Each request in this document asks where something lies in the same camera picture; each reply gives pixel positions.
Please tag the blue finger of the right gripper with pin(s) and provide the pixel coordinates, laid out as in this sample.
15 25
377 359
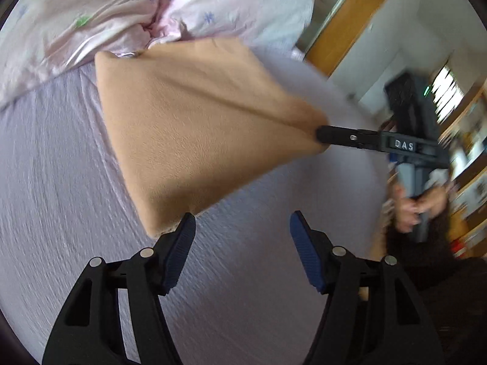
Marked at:
352 138

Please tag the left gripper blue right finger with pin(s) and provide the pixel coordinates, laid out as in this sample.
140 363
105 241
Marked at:
338 275

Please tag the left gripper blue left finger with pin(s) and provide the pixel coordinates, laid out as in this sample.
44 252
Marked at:
149 277

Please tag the tan fleece garment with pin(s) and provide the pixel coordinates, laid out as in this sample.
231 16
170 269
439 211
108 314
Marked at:
191 122

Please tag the person's right hand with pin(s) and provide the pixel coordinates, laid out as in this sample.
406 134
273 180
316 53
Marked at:
407 211

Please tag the pink floral pillow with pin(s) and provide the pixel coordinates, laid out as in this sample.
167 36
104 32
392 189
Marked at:
274 23

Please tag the white tree print pillow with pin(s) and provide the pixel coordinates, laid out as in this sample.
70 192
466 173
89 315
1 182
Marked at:
41 39

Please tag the wooden door frame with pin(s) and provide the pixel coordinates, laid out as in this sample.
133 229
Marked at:
334 28

